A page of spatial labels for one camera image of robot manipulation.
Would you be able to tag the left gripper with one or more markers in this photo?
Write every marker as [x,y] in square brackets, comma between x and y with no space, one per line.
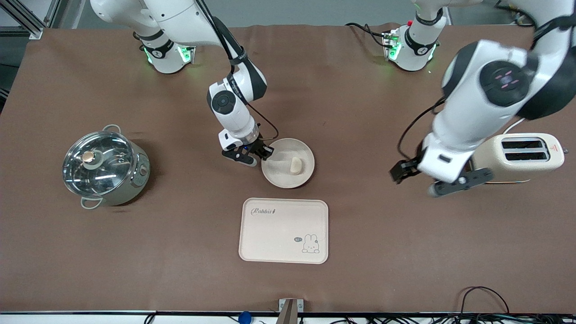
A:
[408,167]

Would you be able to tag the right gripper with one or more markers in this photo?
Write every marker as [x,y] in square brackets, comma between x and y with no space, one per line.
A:
[258,147]

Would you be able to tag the round cream plate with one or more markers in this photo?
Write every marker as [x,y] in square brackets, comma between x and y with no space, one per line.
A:
[281,175]

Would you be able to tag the small white bun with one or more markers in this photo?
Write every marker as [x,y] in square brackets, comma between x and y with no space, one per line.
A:
[295,165]

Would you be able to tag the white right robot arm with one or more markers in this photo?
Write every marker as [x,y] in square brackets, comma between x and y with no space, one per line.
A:
[229,108]

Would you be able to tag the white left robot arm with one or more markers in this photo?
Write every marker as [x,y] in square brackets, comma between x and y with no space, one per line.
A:
[477,103]

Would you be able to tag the cream rabbit print tray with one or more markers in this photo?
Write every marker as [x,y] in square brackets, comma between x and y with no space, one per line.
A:
[279,234]

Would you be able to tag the cream two-slot toaster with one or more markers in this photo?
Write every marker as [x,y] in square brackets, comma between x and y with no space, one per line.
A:
[517,166]

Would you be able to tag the steel cooking pot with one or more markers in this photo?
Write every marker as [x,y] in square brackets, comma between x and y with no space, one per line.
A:
[135,180]

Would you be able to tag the glass pot lid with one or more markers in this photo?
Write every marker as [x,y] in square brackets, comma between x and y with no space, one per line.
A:
[96,164]

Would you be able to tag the blue round knob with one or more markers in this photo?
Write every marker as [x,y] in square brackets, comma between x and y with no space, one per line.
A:
[244,317]

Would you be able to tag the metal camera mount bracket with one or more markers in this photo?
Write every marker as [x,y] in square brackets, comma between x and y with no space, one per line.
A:
[290,310]

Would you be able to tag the aluminium frame profile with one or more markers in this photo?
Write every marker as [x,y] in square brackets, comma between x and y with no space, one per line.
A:
[27,22]

